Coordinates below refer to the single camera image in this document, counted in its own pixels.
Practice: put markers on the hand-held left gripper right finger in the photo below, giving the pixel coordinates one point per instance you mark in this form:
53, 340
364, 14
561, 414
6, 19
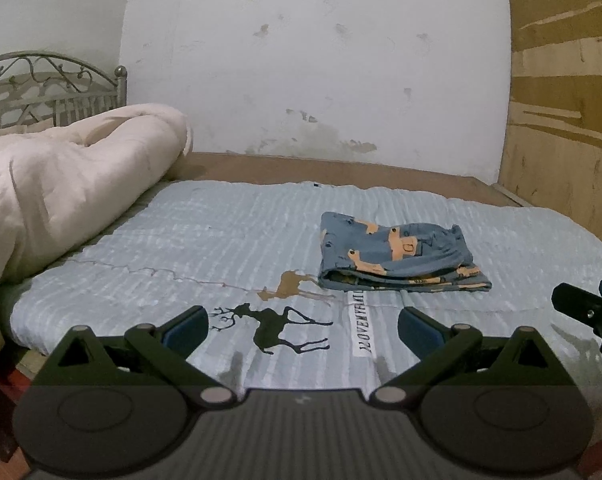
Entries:
419, 332

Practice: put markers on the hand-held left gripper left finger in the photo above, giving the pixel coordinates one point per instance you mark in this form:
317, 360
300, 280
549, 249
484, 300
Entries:
187, 332

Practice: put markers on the light blue striped bed sheet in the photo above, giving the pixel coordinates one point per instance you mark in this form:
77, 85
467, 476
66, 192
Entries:
261, 240

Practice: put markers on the cream white duvet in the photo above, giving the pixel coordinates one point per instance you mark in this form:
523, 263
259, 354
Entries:
66, 180

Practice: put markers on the brown wooden bed frame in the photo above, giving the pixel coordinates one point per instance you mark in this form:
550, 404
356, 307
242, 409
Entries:
331, 170

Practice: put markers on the grey metal headboard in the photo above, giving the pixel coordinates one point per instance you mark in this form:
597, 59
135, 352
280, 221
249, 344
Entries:
46, 87

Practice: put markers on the blue pants with orange print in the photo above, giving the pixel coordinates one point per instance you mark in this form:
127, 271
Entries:
391, 260

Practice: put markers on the brown plywood panel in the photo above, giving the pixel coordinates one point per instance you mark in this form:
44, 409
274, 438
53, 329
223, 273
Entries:
566, 100

